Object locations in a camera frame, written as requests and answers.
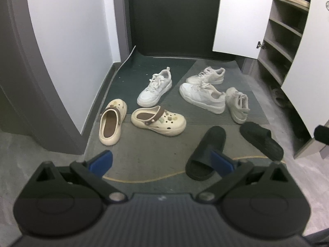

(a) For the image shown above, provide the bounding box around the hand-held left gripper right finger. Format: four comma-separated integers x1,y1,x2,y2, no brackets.
197,150,296,203

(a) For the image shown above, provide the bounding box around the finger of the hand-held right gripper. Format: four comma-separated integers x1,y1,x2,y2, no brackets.
314,125,329,144

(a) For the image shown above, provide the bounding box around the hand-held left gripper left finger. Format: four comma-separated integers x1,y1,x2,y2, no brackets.
33,150,128,203

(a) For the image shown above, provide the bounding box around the black slipper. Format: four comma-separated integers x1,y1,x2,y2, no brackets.
185,126,227,181
240,121,284,161

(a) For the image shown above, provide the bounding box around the white sneaker with wide laces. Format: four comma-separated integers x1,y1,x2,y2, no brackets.
225,87,250,124
137,67,173,108

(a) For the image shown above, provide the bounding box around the white chunky leather sneaker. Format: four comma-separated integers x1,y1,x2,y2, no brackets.
186,67,226,85
179,82,227,114

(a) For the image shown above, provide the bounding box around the green and grey floor mat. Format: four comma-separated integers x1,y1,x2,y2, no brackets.
83,46,287,195

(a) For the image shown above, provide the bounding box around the grey sandal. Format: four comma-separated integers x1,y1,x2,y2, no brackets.
269,85,290,108

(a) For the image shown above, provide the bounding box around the white cabinet door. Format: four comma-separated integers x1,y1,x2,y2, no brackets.
281,0,329,139
212,0,277,59

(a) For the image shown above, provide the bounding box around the grey shoe cabinet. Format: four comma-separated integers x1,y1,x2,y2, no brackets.
240,0,329,160

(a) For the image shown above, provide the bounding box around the dark entrance door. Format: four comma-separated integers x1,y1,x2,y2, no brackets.
123,0,223,57

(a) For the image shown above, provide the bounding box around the cream clog with brown strap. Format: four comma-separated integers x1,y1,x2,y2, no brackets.
131,105,187,136
99,98,127,146

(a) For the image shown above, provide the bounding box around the grey door frame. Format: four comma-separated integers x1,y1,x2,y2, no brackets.
0,0,85,156

